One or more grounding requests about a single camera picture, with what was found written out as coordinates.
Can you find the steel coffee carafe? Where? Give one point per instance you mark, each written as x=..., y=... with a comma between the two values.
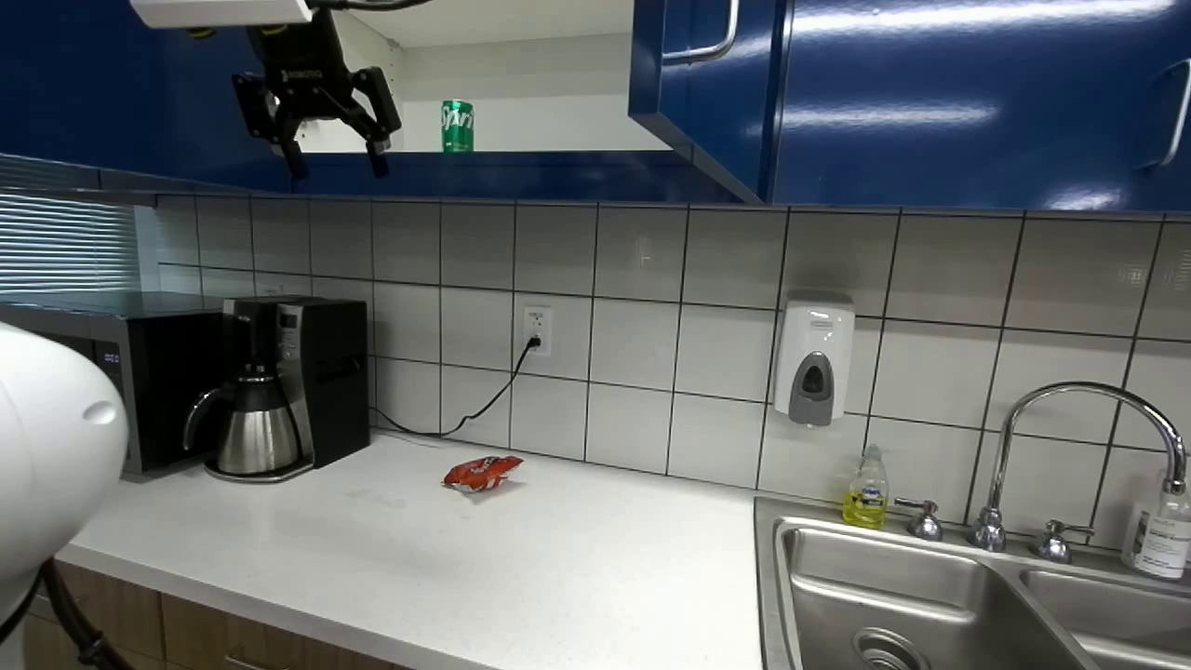
x=256, y=433

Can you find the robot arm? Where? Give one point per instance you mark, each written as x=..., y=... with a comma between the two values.
x=46, y=437

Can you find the chrome tap lever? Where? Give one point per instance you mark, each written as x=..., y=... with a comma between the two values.
x=924, y=521
x=1054, y=542

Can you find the blue wall cupboard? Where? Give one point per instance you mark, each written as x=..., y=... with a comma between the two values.
x=930, y=112

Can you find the yellow dish soap bottle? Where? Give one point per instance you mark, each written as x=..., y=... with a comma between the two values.
x=865, y=498

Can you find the white wall soap dispenser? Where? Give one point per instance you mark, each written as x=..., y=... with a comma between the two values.
x=814, y=344

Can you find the white wall socket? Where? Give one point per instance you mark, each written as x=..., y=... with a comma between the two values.
x=538, y=328

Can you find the chrome tap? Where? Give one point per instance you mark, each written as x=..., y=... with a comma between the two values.
x=1000, y=456

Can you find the blue cupboard door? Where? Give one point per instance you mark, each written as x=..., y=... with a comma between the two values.
x=716, y=112
x=93, y=93
x=968, y=158

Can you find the black coffee maker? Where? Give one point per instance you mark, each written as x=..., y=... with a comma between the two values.
x=330, y=372

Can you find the wooden drawer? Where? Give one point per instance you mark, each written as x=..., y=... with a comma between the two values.
x=233, y=637
x=112, y=609

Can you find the green soda can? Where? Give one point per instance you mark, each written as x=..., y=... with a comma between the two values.
x=457, y=127

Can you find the steel sink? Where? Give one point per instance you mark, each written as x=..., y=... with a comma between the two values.
x=893, y=596

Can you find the red chip bag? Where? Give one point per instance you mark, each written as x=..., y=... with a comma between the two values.
x=479, y=473

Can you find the window blinds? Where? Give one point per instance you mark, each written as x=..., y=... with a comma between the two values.
x=65, y=242

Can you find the clear hand soap bottle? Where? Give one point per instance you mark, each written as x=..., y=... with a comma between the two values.
x=1163, y=540

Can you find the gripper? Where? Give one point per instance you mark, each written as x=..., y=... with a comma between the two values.
x=302, y=70

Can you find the black microwave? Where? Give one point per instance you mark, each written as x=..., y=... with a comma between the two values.
x=163, y=372

